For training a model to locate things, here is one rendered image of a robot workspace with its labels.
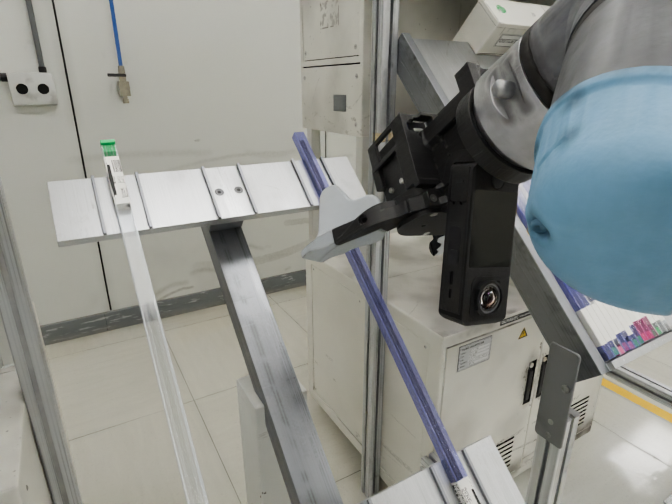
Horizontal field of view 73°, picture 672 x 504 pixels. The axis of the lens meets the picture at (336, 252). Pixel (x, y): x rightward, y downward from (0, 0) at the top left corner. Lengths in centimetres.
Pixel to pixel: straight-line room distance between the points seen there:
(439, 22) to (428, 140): 92
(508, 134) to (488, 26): 83
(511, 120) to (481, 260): 10
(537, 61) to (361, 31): 88
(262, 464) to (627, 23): 48
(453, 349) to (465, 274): 72
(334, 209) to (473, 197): 13
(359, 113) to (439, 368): 61
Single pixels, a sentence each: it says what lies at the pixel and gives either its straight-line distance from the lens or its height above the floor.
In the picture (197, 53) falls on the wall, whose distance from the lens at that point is 234.
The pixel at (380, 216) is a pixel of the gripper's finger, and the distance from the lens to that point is 35.
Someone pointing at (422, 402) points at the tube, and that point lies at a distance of 47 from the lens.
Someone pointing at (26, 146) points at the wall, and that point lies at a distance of 227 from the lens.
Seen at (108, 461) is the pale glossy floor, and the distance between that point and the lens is 174.
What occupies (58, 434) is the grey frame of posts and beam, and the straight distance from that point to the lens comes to 99.
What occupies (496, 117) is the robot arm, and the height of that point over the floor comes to 110.
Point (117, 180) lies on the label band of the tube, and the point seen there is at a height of 103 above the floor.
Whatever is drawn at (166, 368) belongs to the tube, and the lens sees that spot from 41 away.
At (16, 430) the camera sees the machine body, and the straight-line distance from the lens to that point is 90.
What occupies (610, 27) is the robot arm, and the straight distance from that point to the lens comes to 20.
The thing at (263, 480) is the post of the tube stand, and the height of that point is 72.
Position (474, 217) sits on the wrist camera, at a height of 103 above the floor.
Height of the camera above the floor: 111
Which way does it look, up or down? 20 degrees down
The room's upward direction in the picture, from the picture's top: straight up
